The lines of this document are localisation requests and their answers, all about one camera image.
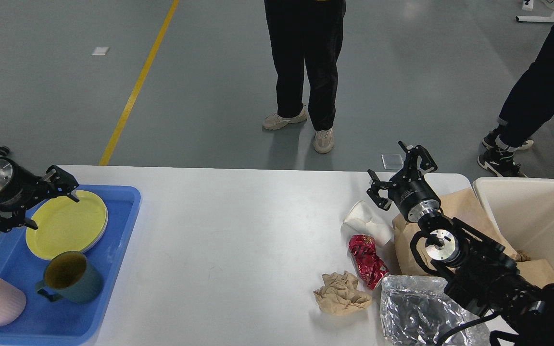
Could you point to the person in black with beige shoes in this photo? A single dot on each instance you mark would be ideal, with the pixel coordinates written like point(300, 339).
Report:
point(306, 37)

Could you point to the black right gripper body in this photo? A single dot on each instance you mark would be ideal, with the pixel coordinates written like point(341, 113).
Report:
point(413, 198)

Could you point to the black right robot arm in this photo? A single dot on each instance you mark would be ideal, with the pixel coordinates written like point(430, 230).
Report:
point(480, 277)

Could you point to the brown paper bag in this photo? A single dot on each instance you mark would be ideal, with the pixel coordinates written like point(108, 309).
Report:
point(465, 206)

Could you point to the crumpled brown paper ball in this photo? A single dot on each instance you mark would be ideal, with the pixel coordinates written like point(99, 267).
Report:
point(339, 295)

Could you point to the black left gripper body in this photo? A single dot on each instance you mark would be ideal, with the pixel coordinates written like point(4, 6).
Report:
point(19, 188)

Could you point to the blue plastic tray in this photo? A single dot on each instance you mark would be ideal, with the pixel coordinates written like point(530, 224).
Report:
point(64, 323)

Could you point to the dark teal mug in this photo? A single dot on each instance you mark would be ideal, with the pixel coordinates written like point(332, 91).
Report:
point(72, 276)

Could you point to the pale green plate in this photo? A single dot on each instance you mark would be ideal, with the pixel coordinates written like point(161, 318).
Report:
point(101, 233)

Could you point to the white plastic bin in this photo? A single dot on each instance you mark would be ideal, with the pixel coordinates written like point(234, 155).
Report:
point(523, 212)

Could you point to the person in dark trousers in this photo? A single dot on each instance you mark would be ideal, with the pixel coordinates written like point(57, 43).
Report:
point(529, 105)

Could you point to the silver foil bag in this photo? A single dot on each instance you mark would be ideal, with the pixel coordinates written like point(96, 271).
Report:
point(415, 311)

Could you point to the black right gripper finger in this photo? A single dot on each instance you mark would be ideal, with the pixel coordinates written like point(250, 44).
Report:
point(377, 185)
point(417, 163)

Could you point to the clear floor plate left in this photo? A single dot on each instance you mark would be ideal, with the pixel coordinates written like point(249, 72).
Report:
point(392, 162)

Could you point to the yellow plastic plate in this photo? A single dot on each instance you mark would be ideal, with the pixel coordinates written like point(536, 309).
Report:
point(64, 225)

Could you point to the red foil wrapper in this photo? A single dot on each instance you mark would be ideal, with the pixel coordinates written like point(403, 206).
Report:
point(370, 267)

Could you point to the crushed white paper cup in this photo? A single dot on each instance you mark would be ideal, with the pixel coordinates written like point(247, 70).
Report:
point(362, 219)

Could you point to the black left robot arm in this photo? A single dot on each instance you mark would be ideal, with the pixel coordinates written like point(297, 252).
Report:
point(20, 190)

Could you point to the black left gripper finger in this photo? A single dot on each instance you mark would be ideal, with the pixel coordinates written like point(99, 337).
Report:
point(59, 183)
point(17, 218)

